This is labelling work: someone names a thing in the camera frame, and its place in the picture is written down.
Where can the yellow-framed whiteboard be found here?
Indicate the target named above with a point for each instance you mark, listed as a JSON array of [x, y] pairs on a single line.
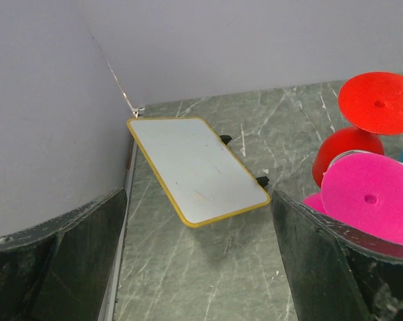
[[202, 178]]

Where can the chrome wine glass rack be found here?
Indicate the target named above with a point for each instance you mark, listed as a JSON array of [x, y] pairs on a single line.
[[361, 163]]

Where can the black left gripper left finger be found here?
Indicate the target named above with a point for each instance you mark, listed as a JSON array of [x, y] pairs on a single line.
[[59, 269]]

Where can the red wine glass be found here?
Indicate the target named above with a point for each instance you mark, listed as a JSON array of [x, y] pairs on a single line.
[[373, 104]]

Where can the magenta wine glass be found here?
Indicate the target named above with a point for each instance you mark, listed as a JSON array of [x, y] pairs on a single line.
[[373, 205]]

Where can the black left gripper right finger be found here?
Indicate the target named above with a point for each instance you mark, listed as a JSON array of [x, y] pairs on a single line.
[[334, 271]]

